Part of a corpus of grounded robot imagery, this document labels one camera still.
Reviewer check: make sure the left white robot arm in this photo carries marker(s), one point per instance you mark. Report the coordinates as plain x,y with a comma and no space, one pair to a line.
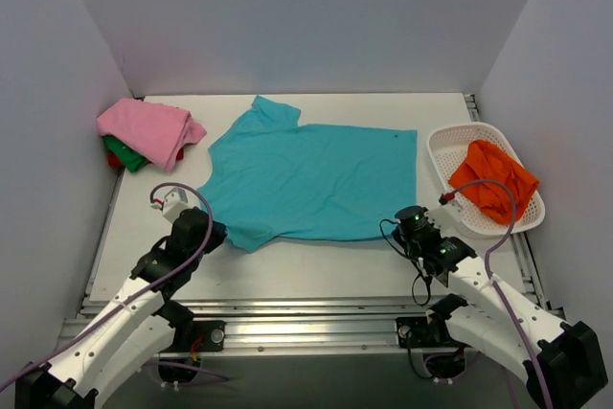
141,320

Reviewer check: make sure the orange t-shirt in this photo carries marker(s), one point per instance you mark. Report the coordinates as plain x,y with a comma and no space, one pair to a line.
494,182

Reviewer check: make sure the red folded t-shirt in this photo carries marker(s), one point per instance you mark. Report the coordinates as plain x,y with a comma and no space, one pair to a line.
114,161

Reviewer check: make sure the aluminium rail frame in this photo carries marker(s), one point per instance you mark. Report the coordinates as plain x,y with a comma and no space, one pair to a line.
290,295

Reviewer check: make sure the pink folded t-shirt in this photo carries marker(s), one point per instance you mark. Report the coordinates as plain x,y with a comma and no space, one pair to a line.
155,130

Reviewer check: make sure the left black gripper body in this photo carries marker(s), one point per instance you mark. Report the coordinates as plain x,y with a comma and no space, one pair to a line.
216,230

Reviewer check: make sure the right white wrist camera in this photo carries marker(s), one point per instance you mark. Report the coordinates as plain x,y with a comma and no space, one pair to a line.
446,217

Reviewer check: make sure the teal t-shirt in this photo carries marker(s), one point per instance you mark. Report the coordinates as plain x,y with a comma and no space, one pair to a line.
273,177

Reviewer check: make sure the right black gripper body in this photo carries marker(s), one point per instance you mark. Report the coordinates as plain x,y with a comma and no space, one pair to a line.
402,235

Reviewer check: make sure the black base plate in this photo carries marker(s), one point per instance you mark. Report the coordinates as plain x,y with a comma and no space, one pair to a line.
206,334
417,332

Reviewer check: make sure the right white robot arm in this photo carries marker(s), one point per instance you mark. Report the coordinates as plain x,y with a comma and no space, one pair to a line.
561,364

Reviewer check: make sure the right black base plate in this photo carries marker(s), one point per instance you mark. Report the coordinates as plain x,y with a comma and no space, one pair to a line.
417,332

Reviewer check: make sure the green folded t-shirt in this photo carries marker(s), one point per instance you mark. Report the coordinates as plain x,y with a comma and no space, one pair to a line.
132,160

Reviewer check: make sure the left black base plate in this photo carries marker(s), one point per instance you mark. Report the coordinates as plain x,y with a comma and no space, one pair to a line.
206,334

